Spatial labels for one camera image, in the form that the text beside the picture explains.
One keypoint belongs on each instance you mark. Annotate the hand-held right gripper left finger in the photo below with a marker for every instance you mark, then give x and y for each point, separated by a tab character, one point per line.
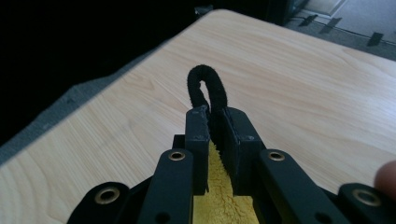
197	146

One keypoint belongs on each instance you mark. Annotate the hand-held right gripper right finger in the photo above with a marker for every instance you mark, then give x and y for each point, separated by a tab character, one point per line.
246	149

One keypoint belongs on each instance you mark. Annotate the black tape strip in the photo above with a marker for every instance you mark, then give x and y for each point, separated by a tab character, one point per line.
375	39
330	25
308	20

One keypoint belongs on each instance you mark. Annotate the black cabinet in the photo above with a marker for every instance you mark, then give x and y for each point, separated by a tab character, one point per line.
291	11

